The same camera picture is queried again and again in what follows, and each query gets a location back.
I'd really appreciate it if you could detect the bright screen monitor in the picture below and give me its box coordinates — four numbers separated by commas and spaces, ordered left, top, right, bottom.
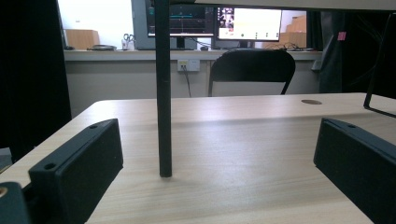
216, 7, 283, 42

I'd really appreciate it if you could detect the brown cardboard box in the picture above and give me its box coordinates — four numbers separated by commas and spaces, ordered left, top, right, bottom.
64, 29, 101, 50

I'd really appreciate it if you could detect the dark hanging cloth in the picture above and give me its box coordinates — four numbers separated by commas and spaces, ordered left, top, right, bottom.
318, 11, 396, 100

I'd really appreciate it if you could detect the black curtain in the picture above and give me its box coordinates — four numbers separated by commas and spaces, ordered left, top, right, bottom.
0, 0, 73, 163

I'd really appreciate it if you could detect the black socket cable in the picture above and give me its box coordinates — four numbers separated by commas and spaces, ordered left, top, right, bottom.
181, 66, 192, 98

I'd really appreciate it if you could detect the white wall socket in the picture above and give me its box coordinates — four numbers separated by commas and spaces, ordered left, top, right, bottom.
177, 58, 202, 73

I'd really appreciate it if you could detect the black folding chair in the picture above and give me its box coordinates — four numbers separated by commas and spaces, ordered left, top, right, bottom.
207, 49, 297, 98

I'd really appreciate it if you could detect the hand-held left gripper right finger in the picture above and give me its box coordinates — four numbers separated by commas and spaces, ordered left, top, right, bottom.
313, 117, 396, 224

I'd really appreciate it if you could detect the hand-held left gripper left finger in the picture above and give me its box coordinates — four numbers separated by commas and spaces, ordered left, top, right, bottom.
28, 118, 125, 224

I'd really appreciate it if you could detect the grey counter ledge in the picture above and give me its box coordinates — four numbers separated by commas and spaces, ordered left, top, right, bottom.
63, 49, 323, 62

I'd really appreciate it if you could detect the coiled dark cable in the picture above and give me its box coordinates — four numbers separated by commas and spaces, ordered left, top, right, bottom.
87, 44, 119, 51

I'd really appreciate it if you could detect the cup with scissors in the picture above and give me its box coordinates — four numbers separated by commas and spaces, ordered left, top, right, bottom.
121, 33, 137, 51

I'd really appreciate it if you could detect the dark screen monitor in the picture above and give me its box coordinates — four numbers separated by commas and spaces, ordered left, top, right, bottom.
146, 3, 217, 38

